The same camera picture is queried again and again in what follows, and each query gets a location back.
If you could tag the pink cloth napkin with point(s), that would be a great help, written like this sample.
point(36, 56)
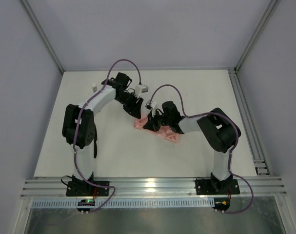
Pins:
point(164, 132)

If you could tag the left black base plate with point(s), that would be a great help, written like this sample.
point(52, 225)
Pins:
point(77, 187)

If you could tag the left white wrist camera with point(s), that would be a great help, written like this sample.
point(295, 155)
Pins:
point(140, 89)

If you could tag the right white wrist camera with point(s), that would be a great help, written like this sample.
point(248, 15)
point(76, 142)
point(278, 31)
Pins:
point(151, 107)

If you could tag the right corner aluminium post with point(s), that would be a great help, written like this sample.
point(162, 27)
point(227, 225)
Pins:
point(257, 32)

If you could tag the corner aluminium post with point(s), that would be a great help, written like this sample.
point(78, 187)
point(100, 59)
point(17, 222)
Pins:
point(257, 32)
point(41, 33)

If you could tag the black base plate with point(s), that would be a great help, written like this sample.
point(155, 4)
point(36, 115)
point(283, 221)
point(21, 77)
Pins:
point(213, 186)
point(77, 187)

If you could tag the aluminium rail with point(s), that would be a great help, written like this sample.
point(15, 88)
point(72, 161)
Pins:
point(253, 139)
point(150, 187)

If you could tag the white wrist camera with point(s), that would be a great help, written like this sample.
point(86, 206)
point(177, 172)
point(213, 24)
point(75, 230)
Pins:
point(151, 107)
point(140, 89)

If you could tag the small controller board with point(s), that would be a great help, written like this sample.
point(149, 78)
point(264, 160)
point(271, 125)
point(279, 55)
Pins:
point(221, 204)
point(85, 206)

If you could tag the front aluminium rail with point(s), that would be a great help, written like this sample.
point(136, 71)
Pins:
point(150, 187)

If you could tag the right small controller board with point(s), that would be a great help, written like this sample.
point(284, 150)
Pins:
point(221, 204)

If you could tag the left corner aluminium post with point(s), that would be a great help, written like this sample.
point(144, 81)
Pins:
point(41, 33)

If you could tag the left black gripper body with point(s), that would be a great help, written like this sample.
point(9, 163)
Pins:
point(131, 102)

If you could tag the black handled knife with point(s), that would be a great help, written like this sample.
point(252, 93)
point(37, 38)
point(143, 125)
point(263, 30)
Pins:
point(95, 150)

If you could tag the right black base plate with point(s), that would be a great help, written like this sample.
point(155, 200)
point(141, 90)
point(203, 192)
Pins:
point(213, 186)

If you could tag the right side aluminium rail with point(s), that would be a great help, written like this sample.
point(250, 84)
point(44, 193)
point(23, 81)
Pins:
point(253, 139)

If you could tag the slotted cable duct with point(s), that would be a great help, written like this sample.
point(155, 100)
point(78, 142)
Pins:
point(126, 203)

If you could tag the left small controller board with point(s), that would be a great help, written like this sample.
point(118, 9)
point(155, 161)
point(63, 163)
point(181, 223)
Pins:
point(85, 206)

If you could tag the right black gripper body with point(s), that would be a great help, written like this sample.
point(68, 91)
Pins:
point(156, 119)

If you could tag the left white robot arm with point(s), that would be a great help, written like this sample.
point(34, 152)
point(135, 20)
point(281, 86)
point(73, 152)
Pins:
point(79, 128)

